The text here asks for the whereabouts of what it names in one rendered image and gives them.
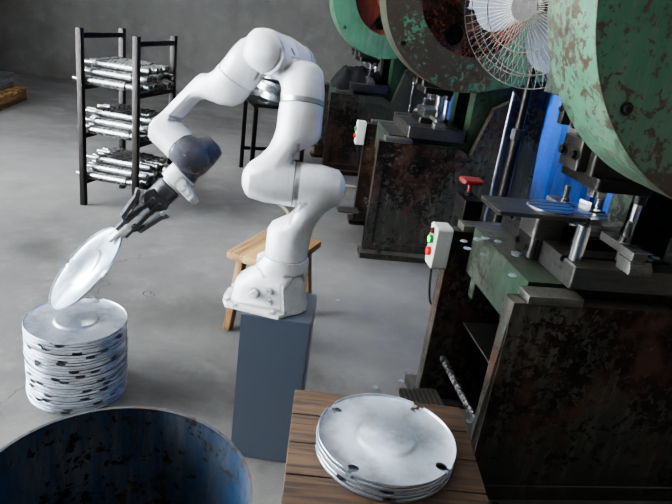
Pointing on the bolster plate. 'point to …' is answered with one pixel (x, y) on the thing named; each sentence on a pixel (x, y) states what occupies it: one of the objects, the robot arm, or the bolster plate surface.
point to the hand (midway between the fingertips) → (120, 233)
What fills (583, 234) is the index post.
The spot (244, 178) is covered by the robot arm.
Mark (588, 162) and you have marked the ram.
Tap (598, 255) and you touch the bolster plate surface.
